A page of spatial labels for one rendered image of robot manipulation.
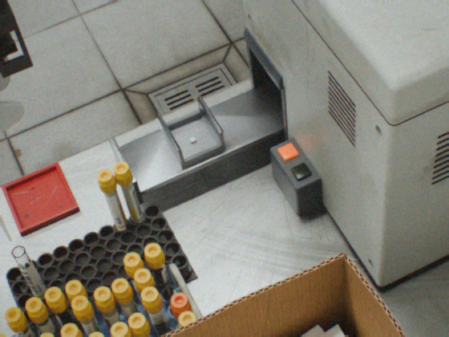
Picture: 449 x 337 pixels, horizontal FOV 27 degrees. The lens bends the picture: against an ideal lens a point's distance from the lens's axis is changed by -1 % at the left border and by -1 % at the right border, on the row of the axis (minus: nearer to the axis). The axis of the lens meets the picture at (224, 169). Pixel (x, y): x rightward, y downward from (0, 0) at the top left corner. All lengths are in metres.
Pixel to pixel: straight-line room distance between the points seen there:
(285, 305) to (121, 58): 1.63
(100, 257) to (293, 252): 0.19
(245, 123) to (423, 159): 0.28
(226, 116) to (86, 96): 1.32
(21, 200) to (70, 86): 1.32
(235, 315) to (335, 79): 0.21
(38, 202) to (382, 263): 0.38
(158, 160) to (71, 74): 1.40
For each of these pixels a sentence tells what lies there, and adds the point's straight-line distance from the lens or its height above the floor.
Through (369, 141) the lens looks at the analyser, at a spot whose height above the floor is 1.08.
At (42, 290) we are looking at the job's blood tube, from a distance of 0.92.
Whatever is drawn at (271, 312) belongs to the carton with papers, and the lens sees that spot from 0.78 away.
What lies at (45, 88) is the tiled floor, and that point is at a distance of 2.35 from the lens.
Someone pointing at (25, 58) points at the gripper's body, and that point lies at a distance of 0.65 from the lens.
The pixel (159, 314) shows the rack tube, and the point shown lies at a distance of 0.82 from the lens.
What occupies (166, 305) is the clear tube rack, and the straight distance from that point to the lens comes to 0.85.
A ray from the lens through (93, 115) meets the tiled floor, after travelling 2.25.
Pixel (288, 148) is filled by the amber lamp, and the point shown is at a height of 0.93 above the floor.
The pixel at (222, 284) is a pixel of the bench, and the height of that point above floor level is 0.88.
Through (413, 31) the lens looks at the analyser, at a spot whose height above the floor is 1.18.
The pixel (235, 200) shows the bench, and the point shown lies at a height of 0.87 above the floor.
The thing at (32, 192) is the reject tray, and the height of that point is 0.88.
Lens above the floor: 1.68
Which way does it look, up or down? 53 degrees down
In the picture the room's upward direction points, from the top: 10 degrees counter-clockwise
